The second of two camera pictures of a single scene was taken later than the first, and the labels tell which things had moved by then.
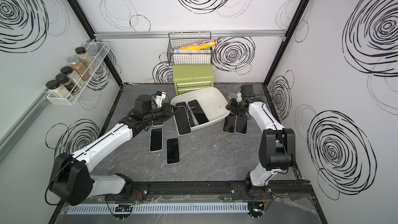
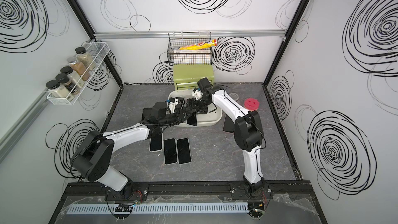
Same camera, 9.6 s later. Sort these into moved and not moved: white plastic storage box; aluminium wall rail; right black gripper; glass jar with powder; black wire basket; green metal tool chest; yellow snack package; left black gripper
Moved: right black gripper; left black gripper; white plastic storage box
Not moved: green metal tool chest; yellow snack package; glass jar with powder; aluminium wall rail; black wire basket
